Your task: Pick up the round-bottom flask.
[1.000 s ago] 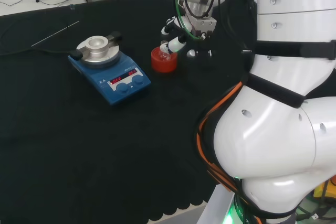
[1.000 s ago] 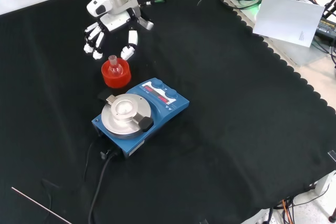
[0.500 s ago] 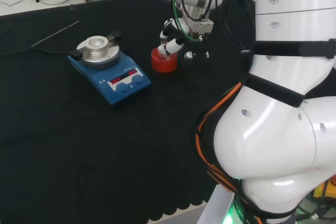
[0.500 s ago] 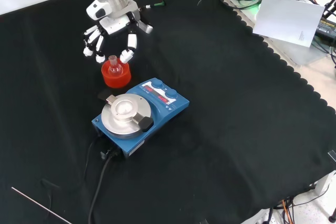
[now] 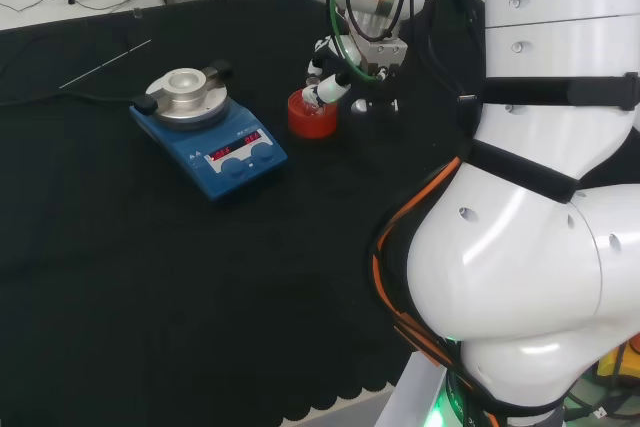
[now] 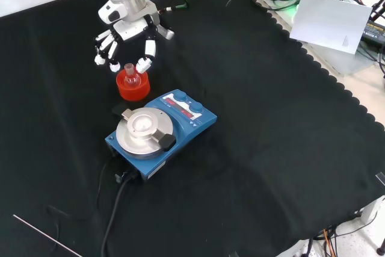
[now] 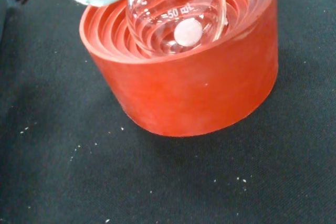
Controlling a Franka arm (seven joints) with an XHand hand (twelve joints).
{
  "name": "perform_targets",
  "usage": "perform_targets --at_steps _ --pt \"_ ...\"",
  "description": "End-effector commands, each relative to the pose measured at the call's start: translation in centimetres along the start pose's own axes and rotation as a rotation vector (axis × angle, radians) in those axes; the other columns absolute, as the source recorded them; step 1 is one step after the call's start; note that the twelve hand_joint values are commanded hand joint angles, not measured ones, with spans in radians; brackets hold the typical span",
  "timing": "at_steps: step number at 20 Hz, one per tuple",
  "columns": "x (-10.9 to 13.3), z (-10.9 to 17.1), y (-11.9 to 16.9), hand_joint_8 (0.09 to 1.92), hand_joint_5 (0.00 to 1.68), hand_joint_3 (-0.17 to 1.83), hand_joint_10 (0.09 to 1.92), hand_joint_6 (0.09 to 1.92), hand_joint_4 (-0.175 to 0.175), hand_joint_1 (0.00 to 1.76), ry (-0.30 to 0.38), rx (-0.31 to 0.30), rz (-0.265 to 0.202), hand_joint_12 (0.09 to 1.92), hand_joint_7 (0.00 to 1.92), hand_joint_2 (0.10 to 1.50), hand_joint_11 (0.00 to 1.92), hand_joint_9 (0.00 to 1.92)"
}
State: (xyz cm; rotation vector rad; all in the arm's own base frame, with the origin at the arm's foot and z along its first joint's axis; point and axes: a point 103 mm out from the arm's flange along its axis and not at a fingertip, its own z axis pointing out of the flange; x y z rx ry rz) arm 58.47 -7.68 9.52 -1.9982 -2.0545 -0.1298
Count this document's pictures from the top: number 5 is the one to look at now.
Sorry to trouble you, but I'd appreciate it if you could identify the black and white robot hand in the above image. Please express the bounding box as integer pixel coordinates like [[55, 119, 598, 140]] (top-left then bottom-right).
[[305, 35, 401, 116]]

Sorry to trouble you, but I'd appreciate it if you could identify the clear glass round-bottom flask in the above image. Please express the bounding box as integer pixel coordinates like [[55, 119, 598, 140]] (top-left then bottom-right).
[[303, 76, 327, 116]]

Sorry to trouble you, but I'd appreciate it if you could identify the blue magnetic stirrer heater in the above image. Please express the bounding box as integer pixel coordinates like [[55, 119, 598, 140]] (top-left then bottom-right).
[[128, 59, 290, 204]]

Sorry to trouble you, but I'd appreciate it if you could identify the thin metal rod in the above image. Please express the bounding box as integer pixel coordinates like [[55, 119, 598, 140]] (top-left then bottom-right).
[[58, 38, 153, 90]]

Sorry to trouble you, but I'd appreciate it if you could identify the black bench cloth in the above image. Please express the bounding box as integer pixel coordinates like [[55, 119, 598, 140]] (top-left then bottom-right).
[[0, 0, 501, 427]]

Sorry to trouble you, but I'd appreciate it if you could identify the yellow stop button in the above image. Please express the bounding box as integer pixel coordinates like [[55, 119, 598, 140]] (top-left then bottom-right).
[[596, 339, 640, 389]]

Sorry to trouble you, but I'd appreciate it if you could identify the orange ribbed flask stand ring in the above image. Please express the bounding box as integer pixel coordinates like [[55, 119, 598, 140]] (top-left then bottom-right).
[[287, 86, 338, 139]]

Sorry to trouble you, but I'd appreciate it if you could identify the thick black power cable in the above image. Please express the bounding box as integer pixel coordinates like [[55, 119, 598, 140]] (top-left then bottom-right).
[[0, 90, 137, 108]]

